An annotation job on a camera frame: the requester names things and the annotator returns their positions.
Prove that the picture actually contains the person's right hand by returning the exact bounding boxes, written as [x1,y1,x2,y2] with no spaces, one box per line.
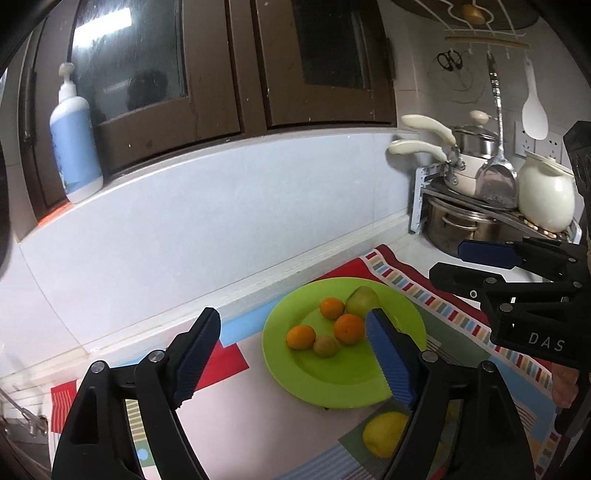
[551,364,579,409]

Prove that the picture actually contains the brown window frame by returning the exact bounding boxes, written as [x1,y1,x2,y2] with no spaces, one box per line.
[226,0,399,138]
[21,0,266,217]

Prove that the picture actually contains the white wall outlet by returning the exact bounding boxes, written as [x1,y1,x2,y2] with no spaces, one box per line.
[515,121,566,164]

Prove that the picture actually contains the yellow-green apple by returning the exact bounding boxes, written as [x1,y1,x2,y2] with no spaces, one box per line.
[362,412,409,459]

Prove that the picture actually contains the white ceramic pot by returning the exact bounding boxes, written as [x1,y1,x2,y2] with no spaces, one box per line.
[517,152,577,233]

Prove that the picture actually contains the metal spatula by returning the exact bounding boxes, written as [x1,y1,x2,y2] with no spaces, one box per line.
[475,51,518,208]

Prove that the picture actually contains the large steel pot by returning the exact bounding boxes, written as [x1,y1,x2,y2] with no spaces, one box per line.
[422,196,502,259]

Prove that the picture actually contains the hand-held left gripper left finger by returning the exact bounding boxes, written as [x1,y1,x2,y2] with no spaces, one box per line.
[51,307,222,480]

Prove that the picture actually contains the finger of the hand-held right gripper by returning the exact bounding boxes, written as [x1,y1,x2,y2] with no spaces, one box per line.
[428,261,572,325]
[457,237,588,280]

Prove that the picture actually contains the blue white pump bottle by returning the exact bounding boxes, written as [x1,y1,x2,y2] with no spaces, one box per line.
[49,62,103,204]

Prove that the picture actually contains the brown kiwi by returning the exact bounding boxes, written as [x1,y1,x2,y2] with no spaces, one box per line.
[314,335,339,358]

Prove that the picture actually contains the green apple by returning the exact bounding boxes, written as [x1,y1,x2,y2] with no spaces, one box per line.
[345,286,380,318]

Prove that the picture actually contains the white saucepan cream handle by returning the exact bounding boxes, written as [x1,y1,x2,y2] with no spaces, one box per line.
[388,138,481,197]

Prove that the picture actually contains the black scissors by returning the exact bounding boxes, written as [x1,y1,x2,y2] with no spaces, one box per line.
[436,50,465,71]

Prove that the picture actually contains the white hook rail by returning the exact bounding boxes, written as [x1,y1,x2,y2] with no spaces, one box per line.
[445,34,531,48]

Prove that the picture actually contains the metal shelf rack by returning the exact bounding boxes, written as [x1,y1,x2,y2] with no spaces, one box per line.
[409,164,583,245]

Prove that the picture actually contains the colourful patchwork cloth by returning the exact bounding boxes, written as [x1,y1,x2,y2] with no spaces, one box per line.
[50,244,578,480]

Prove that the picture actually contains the white rice paddle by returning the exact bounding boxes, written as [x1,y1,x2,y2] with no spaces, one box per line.
[522,58,550,140]

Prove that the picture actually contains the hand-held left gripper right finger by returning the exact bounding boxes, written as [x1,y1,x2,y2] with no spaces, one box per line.
[365,308,536,480]

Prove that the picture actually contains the green plate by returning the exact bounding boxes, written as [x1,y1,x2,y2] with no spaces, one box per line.
[262,277,427,409]

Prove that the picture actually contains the white wire rack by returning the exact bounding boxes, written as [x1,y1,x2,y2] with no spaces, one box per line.
[431,0,527,33]

